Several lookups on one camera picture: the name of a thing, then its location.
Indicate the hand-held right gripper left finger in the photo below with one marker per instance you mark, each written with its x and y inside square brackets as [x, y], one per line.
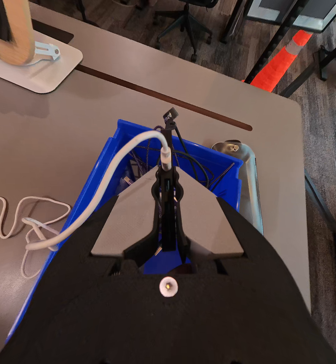
[125, 224]

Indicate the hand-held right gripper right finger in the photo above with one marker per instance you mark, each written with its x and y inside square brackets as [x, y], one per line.
[210, 224]

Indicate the blue plastic bin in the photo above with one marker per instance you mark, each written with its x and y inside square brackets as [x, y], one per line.
[230, 196]

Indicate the black anker usb hub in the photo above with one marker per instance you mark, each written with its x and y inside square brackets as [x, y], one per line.
[171, 114]

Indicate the shiny metal desk plate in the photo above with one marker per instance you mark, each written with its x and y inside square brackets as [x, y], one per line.
[250, 176]

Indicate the orange traffic cone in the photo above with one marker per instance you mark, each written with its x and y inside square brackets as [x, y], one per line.
[273, 68]

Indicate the black office chair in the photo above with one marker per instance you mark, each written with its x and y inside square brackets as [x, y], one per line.
[188, 20]

